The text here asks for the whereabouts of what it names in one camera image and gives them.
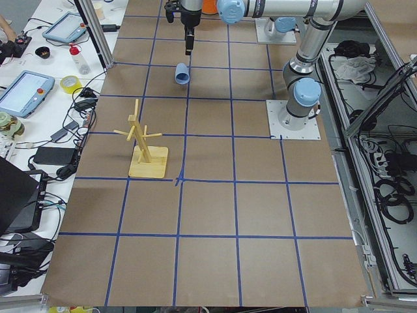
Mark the black bowl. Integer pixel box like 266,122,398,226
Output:
35,46,51,59

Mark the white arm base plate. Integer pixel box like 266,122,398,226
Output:
266,100,321,140
255,17,296,45

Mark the black power adapter brick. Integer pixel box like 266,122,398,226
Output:
33,147,76,166

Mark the white crumpled cloth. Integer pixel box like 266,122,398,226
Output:
335,56,377,84

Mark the teach pendant tablet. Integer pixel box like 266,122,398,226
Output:
1,70,55,118
42,12,86,44

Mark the wooden mug tree stand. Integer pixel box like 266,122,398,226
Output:
114,99,169,179

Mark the teach pendant tablet far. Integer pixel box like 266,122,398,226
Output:
42,12,86,44

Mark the aluminium frame post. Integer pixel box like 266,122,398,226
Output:
74,0,114,70

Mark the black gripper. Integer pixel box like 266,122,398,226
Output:
164,0,202,55

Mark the light blue plastic cup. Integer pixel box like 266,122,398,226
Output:
175,63,190,85

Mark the teach pendant tablet near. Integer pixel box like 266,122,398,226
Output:
1,70,55,118

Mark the yellow tape roll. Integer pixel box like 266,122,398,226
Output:
60,75,83,94

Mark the clear bottle red cap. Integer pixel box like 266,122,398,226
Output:
69,44,91,75

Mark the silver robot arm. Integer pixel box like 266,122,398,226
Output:
164,0,366,55
278,18,336,131

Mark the black laptop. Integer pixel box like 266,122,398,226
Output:
1,158,47,235

